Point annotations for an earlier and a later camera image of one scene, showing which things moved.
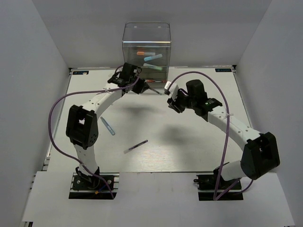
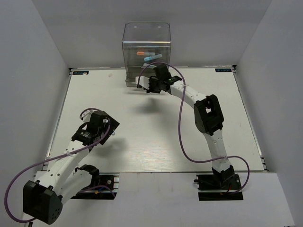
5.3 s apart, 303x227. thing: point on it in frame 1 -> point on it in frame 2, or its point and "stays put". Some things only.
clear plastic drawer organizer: (147, 45) stays put
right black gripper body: (183, 101) -> (155, 85)
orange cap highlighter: (146, 53) stays put
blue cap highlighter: (153, 57) stays put
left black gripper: (142, 86) -> (114, 125)
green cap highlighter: (153, 66) stays put
